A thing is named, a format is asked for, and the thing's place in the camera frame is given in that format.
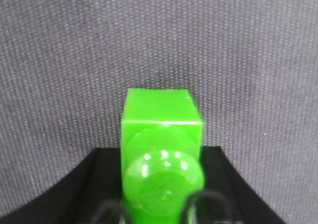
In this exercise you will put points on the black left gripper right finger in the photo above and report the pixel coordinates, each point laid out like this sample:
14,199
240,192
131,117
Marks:
226,198

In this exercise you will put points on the green plastic block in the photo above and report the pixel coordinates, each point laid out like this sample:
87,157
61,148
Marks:
161,143

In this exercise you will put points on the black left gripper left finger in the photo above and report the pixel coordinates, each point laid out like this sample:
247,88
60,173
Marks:
78,198

